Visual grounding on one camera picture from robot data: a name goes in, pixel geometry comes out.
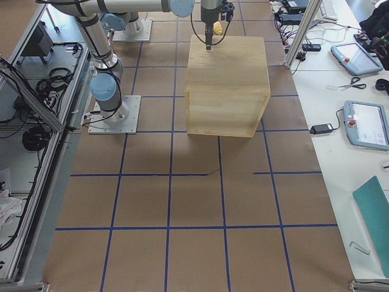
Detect aluminium frame post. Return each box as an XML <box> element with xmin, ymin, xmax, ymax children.
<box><xmin>284</xmin><ymin>0</ymin><xmax>322</xmax><ymax>69</ymax></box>

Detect black handled scissors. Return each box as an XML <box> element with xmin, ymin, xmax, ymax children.
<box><xmin>338</xmin><ymin>77</ymin><xmax>367</xmax><ymax>91</ymax></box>

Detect far teach pendant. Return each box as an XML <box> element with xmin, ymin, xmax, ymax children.
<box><xmin>331</xmin><ymin>43</ymin><xmax>384</xmax><ymax>76</ymax></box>

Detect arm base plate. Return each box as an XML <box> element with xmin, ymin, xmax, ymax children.
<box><xmin>88</xmin><ymin>95</ymin><xmax>141</xmax><ymax>134</ymax></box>
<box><xmin>113</xmin><ymin>18</ymin><xmax>152</xmax><ymax>43</ymax></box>

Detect toy bread loaf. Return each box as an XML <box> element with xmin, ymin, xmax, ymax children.
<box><xmin>213</xmin><ymin>21</ymin><xmax>223</xmax><ymax>35</ymax></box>

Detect wooden drawer cabinet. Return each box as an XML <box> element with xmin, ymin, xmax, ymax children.
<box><xmin>185</xmin><ymin>36</ymin><xmax>270</xmax><ymax>137</ymax></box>

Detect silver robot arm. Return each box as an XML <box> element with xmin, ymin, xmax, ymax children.
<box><xmin>48</xmin><ymin>1</ymin><xmax>195</xmax><ymax>123</ymax></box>
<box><xmin>102</xmin><ymin>12</ymin><xmax>143</xmax><ymax>36</ymax></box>

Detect metal hex key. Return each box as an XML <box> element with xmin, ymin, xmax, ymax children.
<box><xmin>349</xmin><ymin>241</ymin><xmax>371</xmax><ymax>256</ymax></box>

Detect green board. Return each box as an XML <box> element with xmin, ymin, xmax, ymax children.
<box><xmin>353</xmin><ymin>176</ymin><xmax>388</xmax><ymax>278</ymax></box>

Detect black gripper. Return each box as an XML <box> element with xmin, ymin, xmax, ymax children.
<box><xmin>201</xmin><ymin>7</ymin><xmax>219</xmax><ymax>50</ymax></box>

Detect black power brick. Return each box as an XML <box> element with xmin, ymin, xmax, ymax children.
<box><xmin>309</xmin><ymin>123</ymin><xmax>334</xmax><ymax>135</ymax></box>

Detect teach pendant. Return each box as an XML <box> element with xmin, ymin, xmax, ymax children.
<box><xmin>331</xmin><ymin>43</ymin><xmax>384</xmax><ymax>76</ymax></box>
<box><xmin>343</xmin><ymin>100</ymin><xmax>388</xmax><ymax>151</ymax></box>

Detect near teach pendant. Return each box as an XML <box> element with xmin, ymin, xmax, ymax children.
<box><xmin>343</xmin><ymin>100</ymin><xmax>388</xmax><ymax>151</ymax></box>

